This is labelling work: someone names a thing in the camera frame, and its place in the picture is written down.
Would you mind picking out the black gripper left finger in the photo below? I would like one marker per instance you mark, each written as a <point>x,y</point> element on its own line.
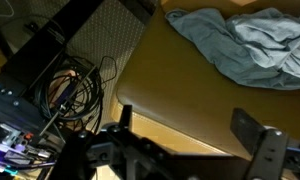
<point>90,156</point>

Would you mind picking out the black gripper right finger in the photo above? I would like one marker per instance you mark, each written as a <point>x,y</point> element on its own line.
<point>266,150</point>

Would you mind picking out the blue shirt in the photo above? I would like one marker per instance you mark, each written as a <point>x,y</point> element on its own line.
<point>250,50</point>

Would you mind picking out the white purple connector block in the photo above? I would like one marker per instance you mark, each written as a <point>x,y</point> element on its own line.
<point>13,153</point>

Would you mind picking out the tan leather armchair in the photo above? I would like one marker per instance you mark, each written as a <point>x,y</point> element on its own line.
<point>176,83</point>

